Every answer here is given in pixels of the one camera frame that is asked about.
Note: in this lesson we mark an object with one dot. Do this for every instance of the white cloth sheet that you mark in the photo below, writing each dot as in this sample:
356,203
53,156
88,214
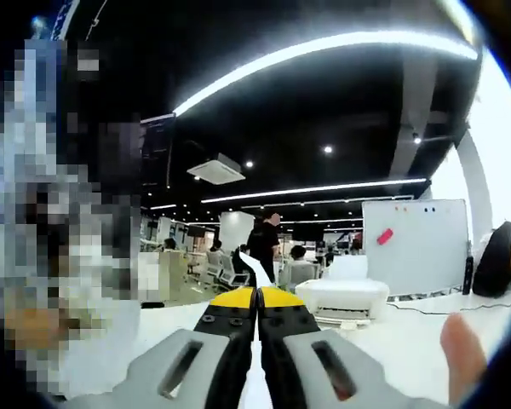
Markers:
255,383

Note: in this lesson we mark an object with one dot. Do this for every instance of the black bag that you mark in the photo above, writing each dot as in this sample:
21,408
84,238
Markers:
494,264

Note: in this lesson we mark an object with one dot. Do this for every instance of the pink whiteboard eraser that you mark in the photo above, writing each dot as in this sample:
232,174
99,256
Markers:
385,237

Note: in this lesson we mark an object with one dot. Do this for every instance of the hanging dark screen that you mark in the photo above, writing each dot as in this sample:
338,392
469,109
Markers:
157,145

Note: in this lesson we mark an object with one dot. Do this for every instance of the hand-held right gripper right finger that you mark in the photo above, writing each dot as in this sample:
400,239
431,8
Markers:
289,341

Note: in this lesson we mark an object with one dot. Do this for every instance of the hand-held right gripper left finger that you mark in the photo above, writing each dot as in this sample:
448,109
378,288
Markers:
221,341

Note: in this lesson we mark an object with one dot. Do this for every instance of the whiteboard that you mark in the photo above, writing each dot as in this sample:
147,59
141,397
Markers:
426,255

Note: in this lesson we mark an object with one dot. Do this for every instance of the ceiling air conditioner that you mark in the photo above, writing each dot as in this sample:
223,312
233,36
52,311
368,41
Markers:
215,170

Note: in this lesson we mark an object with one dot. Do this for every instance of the white table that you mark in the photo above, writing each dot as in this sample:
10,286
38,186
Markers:
409,349

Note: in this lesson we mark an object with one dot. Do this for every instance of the white printer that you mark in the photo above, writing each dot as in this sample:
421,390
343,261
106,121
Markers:
345,294

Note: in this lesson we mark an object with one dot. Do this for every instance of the white ceiling light strip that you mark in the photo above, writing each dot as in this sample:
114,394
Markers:
366,36
315,188

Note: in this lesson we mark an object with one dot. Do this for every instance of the white mesh office chair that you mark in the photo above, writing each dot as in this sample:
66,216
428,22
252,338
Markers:
300,272
234,270

